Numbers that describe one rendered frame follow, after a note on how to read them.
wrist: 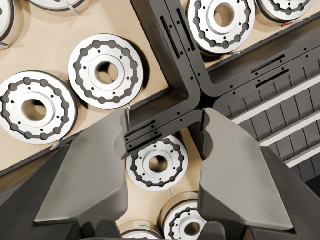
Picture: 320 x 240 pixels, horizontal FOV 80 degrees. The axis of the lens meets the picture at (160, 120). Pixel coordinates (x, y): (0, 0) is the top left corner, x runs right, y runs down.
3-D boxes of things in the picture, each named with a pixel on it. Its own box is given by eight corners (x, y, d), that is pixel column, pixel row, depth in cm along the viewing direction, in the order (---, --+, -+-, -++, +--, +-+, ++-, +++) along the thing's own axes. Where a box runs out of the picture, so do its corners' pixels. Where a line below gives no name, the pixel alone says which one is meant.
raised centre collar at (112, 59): (102, 97, 27) (101, 97, 27) (80, 66, 26) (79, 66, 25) (131, 78, 27) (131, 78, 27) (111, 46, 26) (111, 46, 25)
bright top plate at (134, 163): (141, 198, 32) (142, 201, 32) (114, 148, 30) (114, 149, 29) (195, 173, 33) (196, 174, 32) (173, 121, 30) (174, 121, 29)
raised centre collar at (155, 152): (149, 181, 31) (150, 183, 31) (136, 156, 30) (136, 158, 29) (177, 168, 31) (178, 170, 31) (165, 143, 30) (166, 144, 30)
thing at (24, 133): (24, 154, 28) (21, 155, 27) (-21, 89, 25) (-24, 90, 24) (88, 125, 28) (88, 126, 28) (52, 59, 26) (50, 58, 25)
